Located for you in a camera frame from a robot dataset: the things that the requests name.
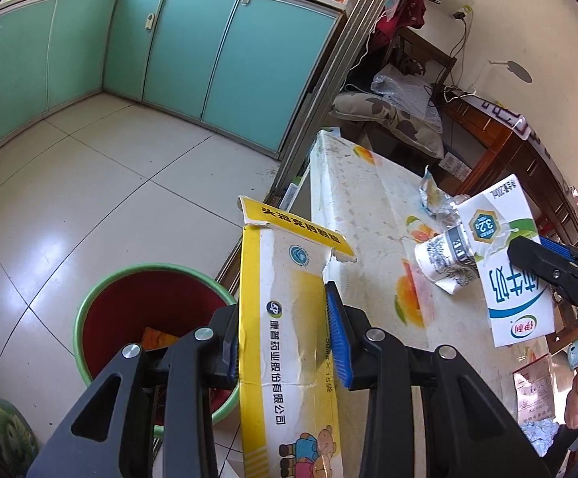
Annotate orange packet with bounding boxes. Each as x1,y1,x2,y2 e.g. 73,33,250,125
142,325,181,350

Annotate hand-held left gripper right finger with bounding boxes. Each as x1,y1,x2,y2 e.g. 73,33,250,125
324,281,552,478

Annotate aluminium sliding door frame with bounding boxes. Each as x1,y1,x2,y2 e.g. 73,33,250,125
271,0,410,201

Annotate red garment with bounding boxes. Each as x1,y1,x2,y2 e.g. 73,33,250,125
375,0,427,37

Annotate dark wooden chair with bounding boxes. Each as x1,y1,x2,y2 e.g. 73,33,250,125
353,24,458,161

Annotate green patterned cloth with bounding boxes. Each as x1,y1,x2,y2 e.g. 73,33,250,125
0,382,39,478

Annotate black cable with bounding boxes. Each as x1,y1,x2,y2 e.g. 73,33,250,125
421,19,470,108

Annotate small white box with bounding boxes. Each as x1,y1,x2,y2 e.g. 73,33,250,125
440,151,472,178

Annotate brown wooden desk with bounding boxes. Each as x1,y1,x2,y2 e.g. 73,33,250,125
437,94,578,256

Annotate patterned paper cup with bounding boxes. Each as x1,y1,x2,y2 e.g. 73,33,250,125
413,226,485,295

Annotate bubble wrap bag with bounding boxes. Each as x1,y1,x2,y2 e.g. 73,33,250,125
371,64,442,131

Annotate white green milk carton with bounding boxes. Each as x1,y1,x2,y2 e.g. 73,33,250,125
457,173,557,348

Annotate fruit print tablecloth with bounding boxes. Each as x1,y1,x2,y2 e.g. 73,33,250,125
152,129,565,478

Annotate leaf print cushion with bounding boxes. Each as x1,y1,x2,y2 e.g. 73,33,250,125
331,92,445,158

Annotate round grey wall lamp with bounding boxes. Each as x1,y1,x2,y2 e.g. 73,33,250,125
488,59,533,85

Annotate teal kitchen base cabinets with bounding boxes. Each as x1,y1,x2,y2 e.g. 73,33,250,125
0,0,348,161

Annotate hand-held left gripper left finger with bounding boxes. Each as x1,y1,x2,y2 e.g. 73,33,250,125
26,304,242,478

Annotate white cable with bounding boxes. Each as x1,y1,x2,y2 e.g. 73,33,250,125
347,34,385,94

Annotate red edged paper leaflet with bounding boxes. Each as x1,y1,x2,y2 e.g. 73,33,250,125
511,353,554,427

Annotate green trash bin red inside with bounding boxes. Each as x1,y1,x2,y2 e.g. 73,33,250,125
74,262,240,440

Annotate silver foil wrapper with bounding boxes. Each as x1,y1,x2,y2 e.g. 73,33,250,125
520,418,565,460

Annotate yellow white medicine box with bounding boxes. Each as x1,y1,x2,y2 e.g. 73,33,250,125
238,195,358,478

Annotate silver snack wrapper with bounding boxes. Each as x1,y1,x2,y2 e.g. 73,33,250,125
419,165,472,233

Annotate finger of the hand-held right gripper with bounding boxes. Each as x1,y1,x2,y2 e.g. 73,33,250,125
539,237,578,280
507,235,578,339

